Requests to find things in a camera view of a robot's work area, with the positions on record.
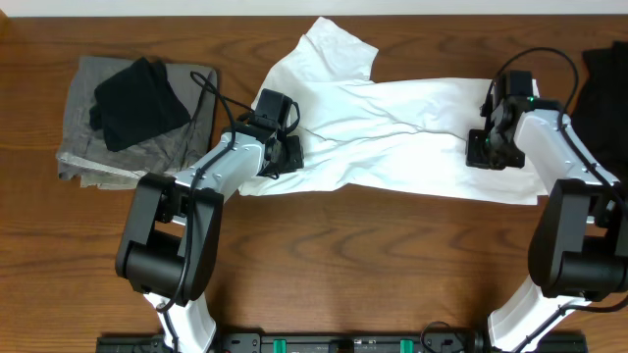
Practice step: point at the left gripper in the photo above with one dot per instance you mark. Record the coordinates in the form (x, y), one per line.
(297, 158)

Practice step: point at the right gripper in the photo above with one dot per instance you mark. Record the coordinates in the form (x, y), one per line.
(475, 158)

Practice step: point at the white t-shirt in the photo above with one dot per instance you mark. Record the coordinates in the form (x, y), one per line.
(407, 136)

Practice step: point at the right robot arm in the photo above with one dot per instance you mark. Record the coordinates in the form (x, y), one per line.
(578, 253)

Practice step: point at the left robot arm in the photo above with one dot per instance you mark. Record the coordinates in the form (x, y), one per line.
(169, 246)

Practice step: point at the black garment at right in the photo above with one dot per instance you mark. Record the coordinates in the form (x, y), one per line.
(600, 116)

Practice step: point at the folded black cloth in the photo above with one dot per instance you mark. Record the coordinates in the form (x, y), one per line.
(136, 104)

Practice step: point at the folded grey trousers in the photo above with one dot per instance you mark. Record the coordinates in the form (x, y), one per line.
(83, 152)

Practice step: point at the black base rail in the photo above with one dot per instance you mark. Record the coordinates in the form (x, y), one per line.
(438, 340)

